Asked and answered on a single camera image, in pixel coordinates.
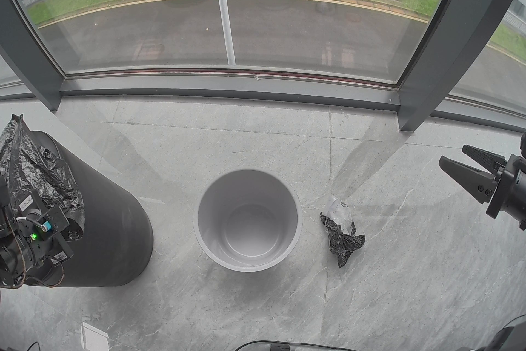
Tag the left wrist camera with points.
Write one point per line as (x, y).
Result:
(53, 222)

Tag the window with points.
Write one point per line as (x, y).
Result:
(205, 88)

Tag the crumpled black plastic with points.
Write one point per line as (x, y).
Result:
(343, 244)

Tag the dark grey round chair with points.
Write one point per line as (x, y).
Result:
(111, 234)

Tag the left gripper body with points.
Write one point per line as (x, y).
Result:
(28, 214)

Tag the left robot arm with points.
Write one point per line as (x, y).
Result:
(12, 259)

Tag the white trash bin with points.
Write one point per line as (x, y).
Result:
(246, 197)

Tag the black plastic bag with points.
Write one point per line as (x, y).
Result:
(33, 168)

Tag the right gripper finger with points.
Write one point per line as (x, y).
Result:
(472, 181)
(485, 157)

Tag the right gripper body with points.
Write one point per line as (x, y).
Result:
(507, 193)

